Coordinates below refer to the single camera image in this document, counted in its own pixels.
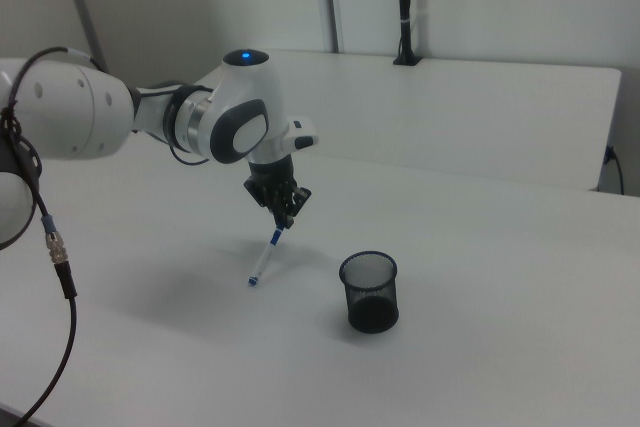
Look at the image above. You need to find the black wall cable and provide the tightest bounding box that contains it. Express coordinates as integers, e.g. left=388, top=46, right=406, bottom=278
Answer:
left=605, top=145, right=627, bottom=195

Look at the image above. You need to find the blue and white marker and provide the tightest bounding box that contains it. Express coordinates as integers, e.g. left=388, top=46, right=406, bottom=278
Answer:
left=247, top=225, right=286, bottom=288

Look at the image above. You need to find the black mesh pen cup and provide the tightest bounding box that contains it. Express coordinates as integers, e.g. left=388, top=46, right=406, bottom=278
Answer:
left=339, top=249, right=401, bottom=334

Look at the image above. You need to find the black pole with clamp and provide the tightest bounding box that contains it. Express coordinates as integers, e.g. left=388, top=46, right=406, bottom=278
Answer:
left=391, top=0, right=423, bottom=67

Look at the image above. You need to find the white desk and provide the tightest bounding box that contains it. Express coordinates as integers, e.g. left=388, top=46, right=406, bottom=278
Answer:
left=259, top=48, right=623, bottom=193

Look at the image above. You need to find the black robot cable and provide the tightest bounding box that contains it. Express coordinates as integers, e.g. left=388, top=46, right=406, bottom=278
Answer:
left=0, top=46, right=109, bottom=427

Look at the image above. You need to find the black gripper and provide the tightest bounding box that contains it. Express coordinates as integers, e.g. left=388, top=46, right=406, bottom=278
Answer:
left=243, top=155, right=313, bottom=231

